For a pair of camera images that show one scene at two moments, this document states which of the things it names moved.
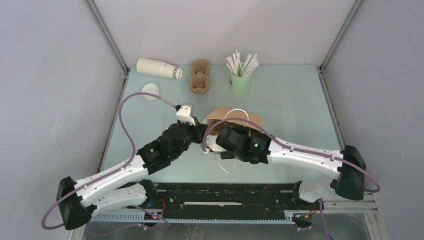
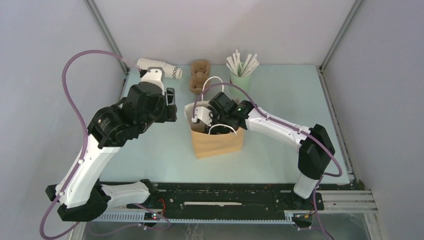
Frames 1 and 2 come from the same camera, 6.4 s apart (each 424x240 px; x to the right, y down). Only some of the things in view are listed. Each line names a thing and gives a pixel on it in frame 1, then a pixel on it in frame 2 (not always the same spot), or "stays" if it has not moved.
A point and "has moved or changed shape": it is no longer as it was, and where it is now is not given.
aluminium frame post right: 352,11 stays
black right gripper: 241,130 to 214,116
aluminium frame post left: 108,34 stays
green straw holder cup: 241,86 stays
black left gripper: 199,130 to 169,113
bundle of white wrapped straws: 235,66 stays
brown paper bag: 216,113 has moved or changed shape
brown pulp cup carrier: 199,81 stays
